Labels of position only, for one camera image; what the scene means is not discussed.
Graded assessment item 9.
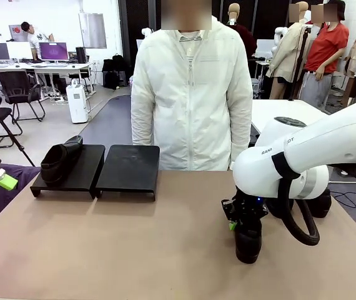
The person in white jacket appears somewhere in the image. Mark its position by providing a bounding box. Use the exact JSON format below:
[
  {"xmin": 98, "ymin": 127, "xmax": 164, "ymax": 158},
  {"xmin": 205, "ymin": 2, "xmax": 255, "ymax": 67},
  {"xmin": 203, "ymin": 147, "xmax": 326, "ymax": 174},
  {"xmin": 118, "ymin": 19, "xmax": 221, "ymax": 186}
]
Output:
[{"xmin": 130, "ymin": 0, "xmax": 254, "ymax": 172}]

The black loafer shoe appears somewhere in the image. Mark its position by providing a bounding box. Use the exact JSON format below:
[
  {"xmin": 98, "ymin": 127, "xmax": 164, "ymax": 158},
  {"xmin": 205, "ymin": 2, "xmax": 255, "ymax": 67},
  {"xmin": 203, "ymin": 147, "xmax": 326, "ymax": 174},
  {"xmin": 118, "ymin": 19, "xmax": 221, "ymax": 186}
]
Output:
[
  {"xmin": 234, "ymin": 218, "xmax": 263, "ymax": 264},
  {"xmin": 40, "ymin": 136, "xmax": 84, "ymax": 185}
]

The white backed monitor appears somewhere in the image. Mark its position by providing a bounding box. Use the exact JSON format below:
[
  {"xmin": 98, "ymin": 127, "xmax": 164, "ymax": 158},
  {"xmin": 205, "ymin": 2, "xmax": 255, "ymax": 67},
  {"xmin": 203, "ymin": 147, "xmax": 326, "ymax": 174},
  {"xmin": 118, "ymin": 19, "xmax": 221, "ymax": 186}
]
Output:
[{"xmin": 6, "ymin": 41, "xmax": 34, "ymax": 61}]

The black tripod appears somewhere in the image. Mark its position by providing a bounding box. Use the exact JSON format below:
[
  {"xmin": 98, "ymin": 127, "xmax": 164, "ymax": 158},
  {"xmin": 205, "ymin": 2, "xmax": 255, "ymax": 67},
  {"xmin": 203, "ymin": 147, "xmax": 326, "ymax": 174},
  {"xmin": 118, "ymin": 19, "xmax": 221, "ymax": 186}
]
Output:
[{"xmin": 0, "ymin": 89, "xmax": 37, "ymax": 168}]

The white air purifier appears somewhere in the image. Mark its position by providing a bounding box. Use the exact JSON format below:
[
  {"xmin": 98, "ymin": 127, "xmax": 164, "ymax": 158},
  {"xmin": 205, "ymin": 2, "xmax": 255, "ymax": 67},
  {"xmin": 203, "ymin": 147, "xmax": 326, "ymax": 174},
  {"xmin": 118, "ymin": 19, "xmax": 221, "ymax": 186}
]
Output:
[{"xmin": 66, "ymin": 79, "xmax": 89, "ymax": 124}]

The mannequin in maroon top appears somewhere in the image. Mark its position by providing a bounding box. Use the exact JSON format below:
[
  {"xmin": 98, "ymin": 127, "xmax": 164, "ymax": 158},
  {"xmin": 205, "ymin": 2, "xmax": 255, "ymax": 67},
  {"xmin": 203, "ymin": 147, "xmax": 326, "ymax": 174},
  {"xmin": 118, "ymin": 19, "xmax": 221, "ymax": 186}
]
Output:
[{"xmin": 227, "ymin": 2, "xmax": 258, "ymax": 60}]

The black backpack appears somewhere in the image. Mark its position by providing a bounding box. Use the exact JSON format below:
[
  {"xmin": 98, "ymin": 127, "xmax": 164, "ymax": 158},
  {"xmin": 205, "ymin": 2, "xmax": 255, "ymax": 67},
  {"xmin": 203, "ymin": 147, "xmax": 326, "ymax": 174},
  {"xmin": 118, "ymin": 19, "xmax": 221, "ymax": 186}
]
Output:
[{"xmin": 102, "ymin": 53, "xmax": 129, "ymax": 89}]

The black right arm hose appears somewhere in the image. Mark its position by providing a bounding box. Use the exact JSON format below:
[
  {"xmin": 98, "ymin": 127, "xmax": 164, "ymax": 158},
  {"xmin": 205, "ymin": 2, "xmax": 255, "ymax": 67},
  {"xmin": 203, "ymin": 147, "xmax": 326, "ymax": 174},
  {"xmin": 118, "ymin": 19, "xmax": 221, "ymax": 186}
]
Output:
[{"xmin": 271, "ymin": 152, "xmax": 322, "ymax": 247}]

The silver wall panel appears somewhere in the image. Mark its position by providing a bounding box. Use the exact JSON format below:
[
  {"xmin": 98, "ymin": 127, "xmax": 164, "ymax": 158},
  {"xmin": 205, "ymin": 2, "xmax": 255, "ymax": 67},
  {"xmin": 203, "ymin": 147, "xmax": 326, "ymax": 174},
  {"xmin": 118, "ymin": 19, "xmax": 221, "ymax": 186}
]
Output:
[{"xmin": 78, "ymin": 12, "xmax": 107, "ymax": 49}]

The black metal shoe stand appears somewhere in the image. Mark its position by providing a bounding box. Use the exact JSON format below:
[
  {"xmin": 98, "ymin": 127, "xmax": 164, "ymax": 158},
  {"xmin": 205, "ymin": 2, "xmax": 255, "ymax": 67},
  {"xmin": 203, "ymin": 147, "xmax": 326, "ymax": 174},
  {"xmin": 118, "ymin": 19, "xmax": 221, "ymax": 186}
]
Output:
[
  {"xmin": 95, "ymin": 144, "xmax": 161, "ymax": 201},
  {"xmin": 30, "ymin": 144, "xmax": 106, "ymax": 200}
]

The man in white t-shirt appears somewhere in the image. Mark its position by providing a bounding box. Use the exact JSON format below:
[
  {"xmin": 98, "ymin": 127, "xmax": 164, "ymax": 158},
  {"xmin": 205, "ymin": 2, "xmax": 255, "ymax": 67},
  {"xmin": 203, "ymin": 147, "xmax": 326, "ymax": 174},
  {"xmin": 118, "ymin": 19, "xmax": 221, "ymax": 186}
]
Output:
[{"xmin": 21, "ymin": 21, "xmax": 56, "ymax": 62}]

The grey poster with red circle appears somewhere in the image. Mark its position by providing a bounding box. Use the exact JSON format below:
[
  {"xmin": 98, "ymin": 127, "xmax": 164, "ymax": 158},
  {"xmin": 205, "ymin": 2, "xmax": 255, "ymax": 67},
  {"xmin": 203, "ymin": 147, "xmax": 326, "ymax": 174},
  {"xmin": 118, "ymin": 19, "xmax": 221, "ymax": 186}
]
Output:
[{"xmin": 8, "ymin": 24, "xmax": 36, "ymax": 43}]

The long white office desk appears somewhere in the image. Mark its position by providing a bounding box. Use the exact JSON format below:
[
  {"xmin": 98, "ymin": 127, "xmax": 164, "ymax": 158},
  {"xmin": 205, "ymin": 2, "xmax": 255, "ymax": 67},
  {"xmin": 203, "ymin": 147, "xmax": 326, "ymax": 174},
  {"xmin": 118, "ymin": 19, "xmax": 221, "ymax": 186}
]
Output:
[{"xmin": 0, "ymin": 61, "xmax": 97, "ymax": 98}]

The black tripod pole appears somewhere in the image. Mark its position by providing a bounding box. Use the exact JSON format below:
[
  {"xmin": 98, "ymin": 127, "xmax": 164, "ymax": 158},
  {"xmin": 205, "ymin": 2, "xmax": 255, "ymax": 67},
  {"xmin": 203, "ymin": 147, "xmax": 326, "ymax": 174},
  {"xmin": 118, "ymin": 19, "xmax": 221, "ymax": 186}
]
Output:
[{"xmin": 289, "ymin": 23, "xmax": 312, "ymax": 101}]

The dark grey floor mat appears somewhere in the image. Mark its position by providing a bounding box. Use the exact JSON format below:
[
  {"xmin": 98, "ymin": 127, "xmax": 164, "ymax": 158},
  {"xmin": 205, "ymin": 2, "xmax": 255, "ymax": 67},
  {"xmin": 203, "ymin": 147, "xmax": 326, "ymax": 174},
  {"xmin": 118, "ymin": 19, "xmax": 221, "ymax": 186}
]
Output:
[{"xmin": 79, "ymin": 94, "xmax": 135, "ymax": 148}]

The mannequin in beige coat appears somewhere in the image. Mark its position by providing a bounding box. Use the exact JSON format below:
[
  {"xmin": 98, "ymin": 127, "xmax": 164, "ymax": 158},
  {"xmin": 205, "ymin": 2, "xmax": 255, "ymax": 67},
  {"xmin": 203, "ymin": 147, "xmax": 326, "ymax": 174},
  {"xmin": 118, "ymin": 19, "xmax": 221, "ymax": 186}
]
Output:
[{"xmin": 264, "ymin": 1, "xmax": 312, "ymax": 101}]

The monitor with purple screen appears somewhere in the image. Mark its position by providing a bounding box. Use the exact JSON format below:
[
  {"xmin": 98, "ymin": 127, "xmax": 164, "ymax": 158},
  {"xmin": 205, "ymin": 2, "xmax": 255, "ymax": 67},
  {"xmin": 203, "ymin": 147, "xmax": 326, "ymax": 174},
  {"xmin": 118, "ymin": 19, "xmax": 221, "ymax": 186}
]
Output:
[{"xmin": 38, "ymin": 41, "xmax": 70, "ymax": 63}]

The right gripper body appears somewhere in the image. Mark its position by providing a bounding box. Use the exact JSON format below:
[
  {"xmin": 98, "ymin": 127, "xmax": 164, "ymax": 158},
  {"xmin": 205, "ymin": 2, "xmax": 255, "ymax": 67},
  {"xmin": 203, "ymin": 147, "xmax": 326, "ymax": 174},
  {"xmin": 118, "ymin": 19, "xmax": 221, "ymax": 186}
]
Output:
[{"xmin": 221, "ymin": 192, "xmax": 269, "ymax": 228}]

